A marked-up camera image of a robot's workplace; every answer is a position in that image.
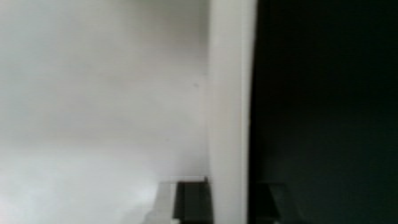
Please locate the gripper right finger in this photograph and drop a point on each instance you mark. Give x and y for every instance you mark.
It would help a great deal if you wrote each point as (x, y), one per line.
(276, 208)

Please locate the white square table top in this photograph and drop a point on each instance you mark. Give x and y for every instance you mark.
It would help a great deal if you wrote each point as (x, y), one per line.
(125, 75)

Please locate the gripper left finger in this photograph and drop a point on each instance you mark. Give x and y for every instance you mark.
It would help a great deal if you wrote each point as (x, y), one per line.
(193, 204)

